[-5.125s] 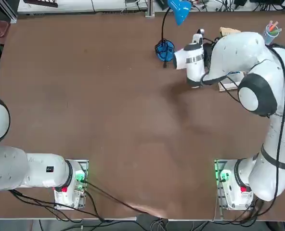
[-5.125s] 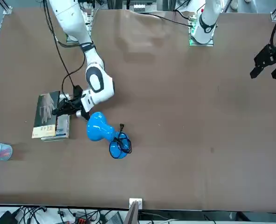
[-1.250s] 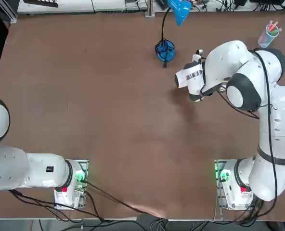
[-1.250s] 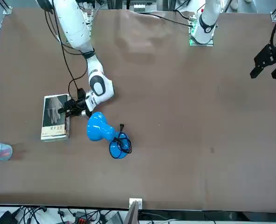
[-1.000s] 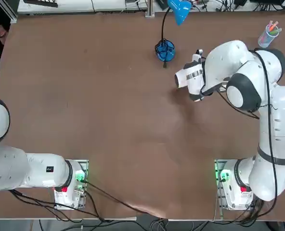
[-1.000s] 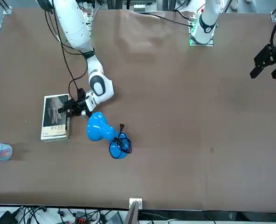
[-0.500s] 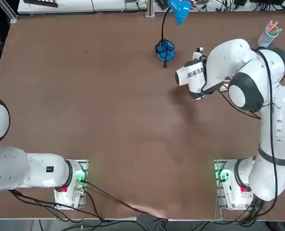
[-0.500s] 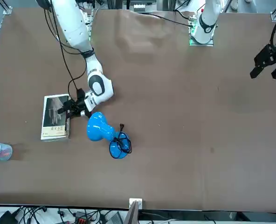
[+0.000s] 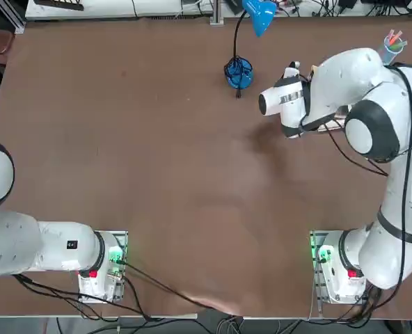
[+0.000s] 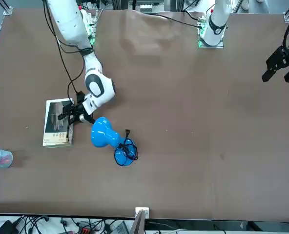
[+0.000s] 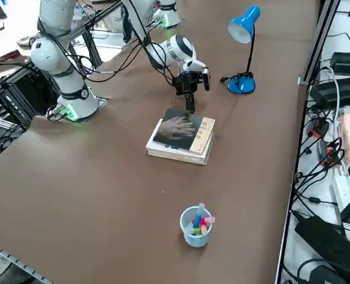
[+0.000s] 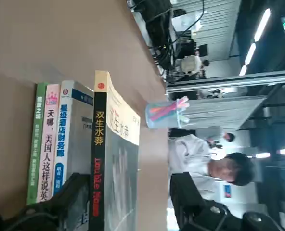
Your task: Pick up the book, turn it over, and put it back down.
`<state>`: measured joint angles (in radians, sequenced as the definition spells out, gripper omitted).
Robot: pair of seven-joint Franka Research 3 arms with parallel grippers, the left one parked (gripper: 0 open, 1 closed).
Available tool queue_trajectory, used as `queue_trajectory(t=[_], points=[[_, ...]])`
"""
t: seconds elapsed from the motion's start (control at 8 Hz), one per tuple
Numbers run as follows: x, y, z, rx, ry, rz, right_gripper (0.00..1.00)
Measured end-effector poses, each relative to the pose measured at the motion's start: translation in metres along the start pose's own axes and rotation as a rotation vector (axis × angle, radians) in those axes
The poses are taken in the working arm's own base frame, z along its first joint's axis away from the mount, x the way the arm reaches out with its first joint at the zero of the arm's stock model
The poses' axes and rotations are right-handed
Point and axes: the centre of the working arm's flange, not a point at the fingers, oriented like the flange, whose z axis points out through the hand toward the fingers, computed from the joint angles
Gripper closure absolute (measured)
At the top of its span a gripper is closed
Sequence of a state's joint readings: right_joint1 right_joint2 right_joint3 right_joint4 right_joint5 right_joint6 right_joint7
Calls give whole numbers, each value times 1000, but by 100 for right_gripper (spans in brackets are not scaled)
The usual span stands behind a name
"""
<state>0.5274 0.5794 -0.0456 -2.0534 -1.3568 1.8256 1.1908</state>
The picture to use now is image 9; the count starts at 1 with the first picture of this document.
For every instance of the black cover paperback book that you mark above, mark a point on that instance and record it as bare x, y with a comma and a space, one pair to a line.
338, 117

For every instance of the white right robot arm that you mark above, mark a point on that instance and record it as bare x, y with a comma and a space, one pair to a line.
366, 87

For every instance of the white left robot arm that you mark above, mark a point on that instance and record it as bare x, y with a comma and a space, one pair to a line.
18, 243

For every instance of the blue desk lamp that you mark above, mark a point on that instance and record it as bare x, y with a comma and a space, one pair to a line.
260, 17

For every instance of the white shelf board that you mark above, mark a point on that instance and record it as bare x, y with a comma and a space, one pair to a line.
122, 8

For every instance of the clear plastic pen cup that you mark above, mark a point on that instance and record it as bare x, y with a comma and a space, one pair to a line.
388, 52

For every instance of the black ribbed bar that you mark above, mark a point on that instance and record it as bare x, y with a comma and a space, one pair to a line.
60, 4

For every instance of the pink marker pen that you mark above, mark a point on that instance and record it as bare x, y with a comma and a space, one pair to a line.
391, 35

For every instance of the green marker pen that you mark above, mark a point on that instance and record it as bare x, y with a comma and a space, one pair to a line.
400, 45

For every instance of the orange marker pen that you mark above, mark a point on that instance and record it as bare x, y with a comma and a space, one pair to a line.
398, 35

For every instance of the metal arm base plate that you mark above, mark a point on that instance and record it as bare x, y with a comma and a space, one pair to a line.
122, 236
315, 288

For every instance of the aluminium camera post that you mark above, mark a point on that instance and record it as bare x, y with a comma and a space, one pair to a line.
217, 12

